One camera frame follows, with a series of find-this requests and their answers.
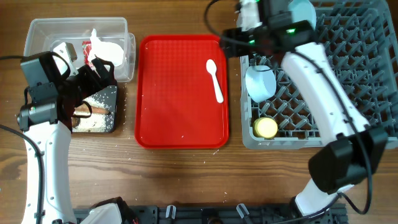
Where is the clear plastic bin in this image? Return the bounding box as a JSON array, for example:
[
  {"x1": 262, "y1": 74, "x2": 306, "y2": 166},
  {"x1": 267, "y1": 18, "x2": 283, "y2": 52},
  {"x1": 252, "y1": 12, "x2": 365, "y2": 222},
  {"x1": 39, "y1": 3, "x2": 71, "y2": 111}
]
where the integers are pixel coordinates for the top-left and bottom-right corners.
[{"x1": 24, "y1": 17, "x2": 136, "y2": 82}]

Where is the white plastic spoon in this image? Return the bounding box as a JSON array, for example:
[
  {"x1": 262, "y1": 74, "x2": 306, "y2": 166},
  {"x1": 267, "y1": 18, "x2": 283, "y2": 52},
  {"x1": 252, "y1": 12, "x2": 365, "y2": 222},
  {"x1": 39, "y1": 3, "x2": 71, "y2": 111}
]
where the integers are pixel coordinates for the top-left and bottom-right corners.
[{"x1": 206, "y1": 59, "x2": 224, "y2": 103}]

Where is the yellow plastic cup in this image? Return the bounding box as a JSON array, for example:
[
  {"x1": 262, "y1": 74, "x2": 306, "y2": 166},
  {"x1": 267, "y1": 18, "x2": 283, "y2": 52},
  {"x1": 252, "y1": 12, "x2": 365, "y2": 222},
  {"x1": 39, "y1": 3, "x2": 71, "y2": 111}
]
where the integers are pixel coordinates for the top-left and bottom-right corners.
[{"x1": 253, "y1": 118, "x2": 278, "y2": 139}]

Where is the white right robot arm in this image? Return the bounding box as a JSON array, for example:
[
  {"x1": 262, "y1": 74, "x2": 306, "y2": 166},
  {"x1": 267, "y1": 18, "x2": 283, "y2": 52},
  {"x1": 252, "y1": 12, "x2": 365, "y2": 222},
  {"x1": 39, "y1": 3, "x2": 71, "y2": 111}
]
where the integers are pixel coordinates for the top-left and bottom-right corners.
[{"x1": 220, "y1": 21, "x2": 388, "y2": 218}]

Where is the grey dishwasher rack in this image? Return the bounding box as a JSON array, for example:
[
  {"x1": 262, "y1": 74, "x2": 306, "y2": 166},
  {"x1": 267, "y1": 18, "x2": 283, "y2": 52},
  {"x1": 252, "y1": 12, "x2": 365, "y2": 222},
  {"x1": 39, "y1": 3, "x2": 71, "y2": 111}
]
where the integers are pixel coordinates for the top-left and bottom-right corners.
[{"x1": 240, "y1": 1, "x2": 397, "y2": 149}]

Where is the light blue plate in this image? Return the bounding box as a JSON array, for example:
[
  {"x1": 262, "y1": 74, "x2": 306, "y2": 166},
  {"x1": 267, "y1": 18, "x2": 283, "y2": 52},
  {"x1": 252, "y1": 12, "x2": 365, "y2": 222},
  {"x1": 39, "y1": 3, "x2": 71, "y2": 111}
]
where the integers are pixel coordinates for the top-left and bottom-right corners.
[{"x1": 288, "y1": 0, "x2": 317, "y2": 30}]

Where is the small light blue bowl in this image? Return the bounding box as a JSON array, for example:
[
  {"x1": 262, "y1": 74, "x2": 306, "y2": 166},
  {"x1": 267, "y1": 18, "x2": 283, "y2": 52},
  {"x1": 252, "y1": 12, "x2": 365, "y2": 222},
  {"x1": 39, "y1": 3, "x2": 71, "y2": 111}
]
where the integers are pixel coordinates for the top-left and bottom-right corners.
[{"x1": 245, "y1": 65, "x2": 277, "y2": 103}]

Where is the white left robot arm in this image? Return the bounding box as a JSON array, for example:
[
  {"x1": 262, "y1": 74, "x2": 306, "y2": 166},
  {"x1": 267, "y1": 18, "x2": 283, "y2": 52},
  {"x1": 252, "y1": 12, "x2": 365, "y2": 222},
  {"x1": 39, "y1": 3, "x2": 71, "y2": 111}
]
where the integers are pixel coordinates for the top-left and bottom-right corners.
[{"x1": 17, "y1": 52, "x2": 117, "y2": 223}]

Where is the brown sweet potato piece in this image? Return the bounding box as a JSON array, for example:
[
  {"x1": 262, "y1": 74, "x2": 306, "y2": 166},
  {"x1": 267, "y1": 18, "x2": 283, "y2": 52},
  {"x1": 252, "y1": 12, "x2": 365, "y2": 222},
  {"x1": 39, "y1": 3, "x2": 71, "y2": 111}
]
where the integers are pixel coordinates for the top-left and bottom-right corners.
[{"x1": 74, "y1": 105, "x2": 111, "y2": 116}]

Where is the black plastic tray bin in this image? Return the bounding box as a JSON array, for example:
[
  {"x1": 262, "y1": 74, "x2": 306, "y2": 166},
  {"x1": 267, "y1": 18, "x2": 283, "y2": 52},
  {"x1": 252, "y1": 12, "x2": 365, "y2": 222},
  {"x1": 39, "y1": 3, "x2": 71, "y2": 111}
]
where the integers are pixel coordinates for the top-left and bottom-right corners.
[{"x1": 71, "y1": 77, "x2": 119, "y2": 134}]

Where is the white crumpled plastic wrapper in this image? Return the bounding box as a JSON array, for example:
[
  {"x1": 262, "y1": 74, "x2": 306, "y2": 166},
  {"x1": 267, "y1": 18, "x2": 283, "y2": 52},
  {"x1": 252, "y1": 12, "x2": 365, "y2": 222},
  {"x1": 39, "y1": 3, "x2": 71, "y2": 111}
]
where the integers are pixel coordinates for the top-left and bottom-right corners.
[{"x1": 88, "y1": 29, "x2": 124, "y2": 67}]

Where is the red snack wrapper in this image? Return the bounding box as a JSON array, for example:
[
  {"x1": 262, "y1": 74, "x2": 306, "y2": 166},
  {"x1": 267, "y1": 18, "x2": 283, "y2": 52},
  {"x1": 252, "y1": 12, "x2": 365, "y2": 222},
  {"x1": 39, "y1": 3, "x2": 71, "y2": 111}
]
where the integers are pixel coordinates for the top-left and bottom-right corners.
[{"x1": 82, "y1": 40, "x2": 93, "y2": 68}]

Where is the red serving tray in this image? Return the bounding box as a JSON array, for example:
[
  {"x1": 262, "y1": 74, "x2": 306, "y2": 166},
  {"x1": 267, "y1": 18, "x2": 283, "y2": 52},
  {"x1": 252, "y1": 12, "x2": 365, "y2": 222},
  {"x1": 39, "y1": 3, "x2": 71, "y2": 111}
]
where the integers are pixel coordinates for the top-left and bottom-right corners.
[{"x1": 134, "y1": 34, "x2": 229, "y2": 149}]

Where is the rice grains heap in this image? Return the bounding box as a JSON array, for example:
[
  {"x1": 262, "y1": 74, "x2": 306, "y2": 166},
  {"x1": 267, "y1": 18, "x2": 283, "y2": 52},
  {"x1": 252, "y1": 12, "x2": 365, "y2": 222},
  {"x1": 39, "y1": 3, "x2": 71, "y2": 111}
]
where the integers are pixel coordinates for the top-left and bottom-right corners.
[{"x1": 73, "y1": 86, "x2": 118, "y2": 133}]

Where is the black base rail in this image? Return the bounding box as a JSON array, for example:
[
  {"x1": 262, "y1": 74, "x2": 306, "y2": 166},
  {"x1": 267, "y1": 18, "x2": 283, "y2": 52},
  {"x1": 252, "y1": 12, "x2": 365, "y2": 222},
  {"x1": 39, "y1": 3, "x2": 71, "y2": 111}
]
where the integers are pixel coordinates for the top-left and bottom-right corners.
[{"x1": 73, "y1": 203, "x2": 348, "y2": 224}]

